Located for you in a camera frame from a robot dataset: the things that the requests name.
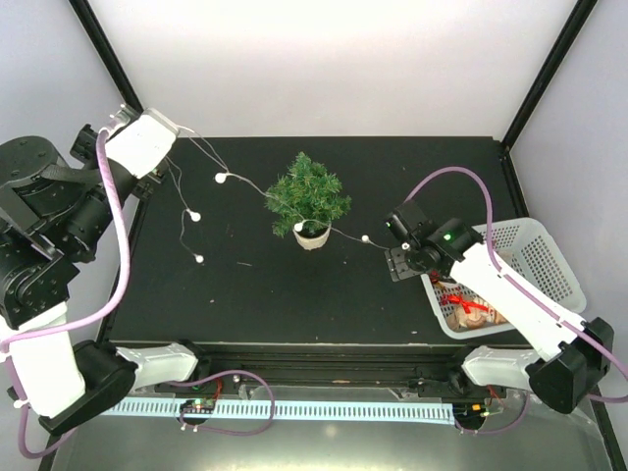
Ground white perforated plastic basket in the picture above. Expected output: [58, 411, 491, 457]
[421, 218, 587, 340]

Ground small circuit board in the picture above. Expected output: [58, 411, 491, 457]
[452, 402, 505, 419]
[180, 398, 216, 414]

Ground black frame post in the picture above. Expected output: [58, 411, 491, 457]
[68, 0, 144, 111]
[501, 0, 599, 150]

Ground white bulb string lights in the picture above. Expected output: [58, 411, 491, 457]
[179, 126, 384, 250]

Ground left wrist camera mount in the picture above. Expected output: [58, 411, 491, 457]
[105, 108, 180, 180]

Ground right black frame post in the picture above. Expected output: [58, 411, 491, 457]
[501, 0, 599, 150]

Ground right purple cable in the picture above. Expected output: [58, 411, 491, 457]
[402, 166, 628, 404]

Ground white slotted cable duct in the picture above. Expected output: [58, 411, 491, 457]
[105, 397, 454, 425]

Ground left black frame post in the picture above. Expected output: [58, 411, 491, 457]
[68, 0, 144, 111]

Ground right small circuit board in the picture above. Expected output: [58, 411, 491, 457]
[452, 402, 505, 419]

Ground small green christmas tree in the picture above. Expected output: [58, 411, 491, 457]
[265, 151, 351, 251]

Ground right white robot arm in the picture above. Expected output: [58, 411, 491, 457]
[385, 201, 614, 414]

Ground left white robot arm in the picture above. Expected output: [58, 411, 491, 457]
[1, 129, 211, 436]

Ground left small circuit board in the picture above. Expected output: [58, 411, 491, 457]
[180, 398, 216, 414]

